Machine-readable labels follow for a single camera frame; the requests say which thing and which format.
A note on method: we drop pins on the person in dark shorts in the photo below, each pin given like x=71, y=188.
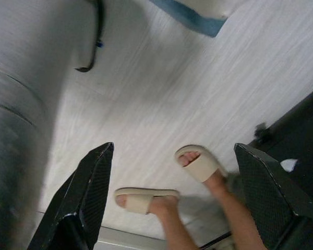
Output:
x=172, y=221

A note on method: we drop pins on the black metal stand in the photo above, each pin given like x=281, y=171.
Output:
x=289, y=117

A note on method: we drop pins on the pale slide slipper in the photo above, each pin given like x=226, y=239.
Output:
x=203, y=169
x=138, y=203

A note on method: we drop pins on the beige sheeted mattress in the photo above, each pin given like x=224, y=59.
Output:
x=208, y=6

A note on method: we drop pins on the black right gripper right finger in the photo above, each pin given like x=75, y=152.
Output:
x=271, y=203

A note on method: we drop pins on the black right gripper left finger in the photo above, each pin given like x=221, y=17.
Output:
x=78, y=203

